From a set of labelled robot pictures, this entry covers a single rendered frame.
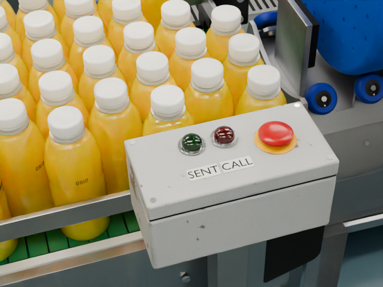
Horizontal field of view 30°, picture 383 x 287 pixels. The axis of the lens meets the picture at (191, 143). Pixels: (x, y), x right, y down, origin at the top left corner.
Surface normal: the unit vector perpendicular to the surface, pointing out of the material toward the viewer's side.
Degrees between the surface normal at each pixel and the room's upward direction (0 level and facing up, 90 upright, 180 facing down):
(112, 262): 90
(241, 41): 0
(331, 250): 90
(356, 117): 52
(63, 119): 0
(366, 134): 71
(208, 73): 0
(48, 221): 90
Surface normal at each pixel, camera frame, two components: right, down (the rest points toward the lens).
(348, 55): -0.96, 0.22
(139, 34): -0.02, -0.72
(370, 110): 0.22, 0.07
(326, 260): 0.29, 0.66
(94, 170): 0.84, 0.36
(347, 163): 0.27, 0.38
